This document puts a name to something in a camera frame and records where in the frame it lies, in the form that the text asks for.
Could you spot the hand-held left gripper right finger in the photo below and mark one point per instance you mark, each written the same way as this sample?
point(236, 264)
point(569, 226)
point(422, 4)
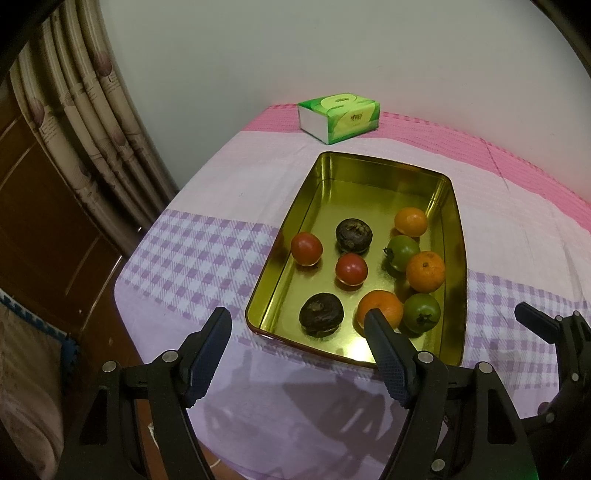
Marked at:
point(388, 364)

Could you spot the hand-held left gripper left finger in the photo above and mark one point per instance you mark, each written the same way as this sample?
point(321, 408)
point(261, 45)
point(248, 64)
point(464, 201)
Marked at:
point(207, 364)

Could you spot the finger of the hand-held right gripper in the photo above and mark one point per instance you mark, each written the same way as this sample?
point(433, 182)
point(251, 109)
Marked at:
point(535, 318)

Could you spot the green tomato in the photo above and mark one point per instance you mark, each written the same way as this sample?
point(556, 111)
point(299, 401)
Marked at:
point(399, 254)
point(421, 313)

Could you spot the orange mandarin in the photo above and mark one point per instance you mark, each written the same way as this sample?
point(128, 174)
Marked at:
point(425, 272)
point(410, 222)
point(383, 302)

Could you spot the dark brown round fruit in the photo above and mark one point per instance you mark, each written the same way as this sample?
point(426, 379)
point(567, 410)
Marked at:
point(353, 235)
point(320, 314)

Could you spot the red tomato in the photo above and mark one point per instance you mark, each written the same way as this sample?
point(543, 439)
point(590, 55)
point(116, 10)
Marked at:
point(351, 269)
point(306, 248)

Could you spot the gold metal tin tray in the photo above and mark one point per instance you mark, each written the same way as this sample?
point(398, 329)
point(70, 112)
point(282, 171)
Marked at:
point(369, 184)

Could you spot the pink purple checked tablecloth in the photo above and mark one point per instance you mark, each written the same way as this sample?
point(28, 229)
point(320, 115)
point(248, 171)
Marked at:
point(207, 240)

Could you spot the foam floor mat blue edge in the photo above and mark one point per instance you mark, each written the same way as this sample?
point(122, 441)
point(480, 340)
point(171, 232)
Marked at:
point(27, 392)

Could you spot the brown wooden door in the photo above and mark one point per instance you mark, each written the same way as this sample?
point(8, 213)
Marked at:
point(46, 207)

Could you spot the green tissue pack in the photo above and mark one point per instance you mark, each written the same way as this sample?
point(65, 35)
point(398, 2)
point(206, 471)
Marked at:
point(337, 117)

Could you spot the beige patterned curtain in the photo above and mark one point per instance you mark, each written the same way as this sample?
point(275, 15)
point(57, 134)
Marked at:
point(92, 115)

